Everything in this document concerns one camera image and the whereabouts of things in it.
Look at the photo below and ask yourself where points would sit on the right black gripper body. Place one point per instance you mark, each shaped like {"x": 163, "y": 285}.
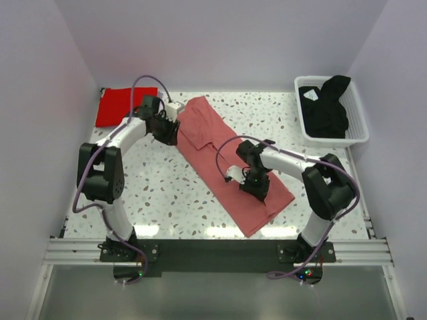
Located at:
{"x": 257, "y": 181}

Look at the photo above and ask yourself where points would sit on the aluminium rail frame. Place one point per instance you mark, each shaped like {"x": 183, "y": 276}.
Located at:
{"x": 195, "y": 215}

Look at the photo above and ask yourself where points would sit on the black t shirt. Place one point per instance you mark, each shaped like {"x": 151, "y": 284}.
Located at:
{"x": 323, "y": 114}

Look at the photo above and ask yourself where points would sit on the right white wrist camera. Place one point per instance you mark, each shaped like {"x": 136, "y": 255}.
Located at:
{"x": 235, "y": 173}

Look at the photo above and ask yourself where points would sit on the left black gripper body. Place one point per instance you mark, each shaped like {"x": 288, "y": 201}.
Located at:
{"x": 165, "y": 130}

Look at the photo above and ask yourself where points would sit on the white plastic basket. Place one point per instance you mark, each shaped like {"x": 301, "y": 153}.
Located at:
{"x": 357, "y": 131}

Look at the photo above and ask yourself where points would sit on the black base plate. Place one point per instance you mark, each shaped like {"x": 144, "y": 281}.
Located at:
{"x": 202, "y": 256}

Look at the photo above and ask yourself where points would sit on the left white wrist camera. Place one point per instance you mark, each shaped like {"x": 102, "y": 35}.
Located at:
{"x": 173, "y": 109}

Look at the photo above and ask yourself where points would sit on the folded red t shirt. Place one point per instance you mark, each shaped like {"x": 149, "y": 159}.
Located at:
{"x": 114, "y": 104}

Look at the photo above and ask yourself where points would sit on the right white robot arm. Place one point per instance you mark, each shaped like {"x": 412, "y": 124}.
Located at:
{"x": 329, "y": 188}

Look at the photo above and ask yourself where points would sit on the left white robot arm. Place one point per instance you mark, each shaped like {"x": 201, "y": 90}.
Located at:
{"x": 100, "y": 170}

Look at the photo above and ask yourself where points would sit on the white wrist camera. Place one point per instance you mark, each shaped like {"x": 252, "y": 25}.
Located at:
{"x": 235, "y": 173}
{"x": 173, "y": 109}

